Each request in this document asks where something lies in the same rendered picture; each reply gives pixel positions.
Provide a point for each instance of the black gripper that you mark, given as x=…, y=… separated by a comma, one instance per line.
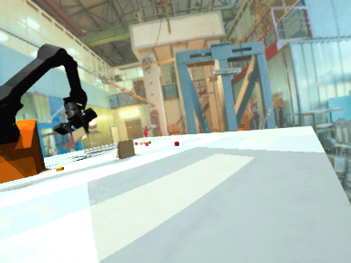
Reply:
x=74, y=117

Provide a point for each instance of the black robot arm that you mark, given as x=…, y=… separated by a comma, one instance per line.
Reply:
x=48, y=57

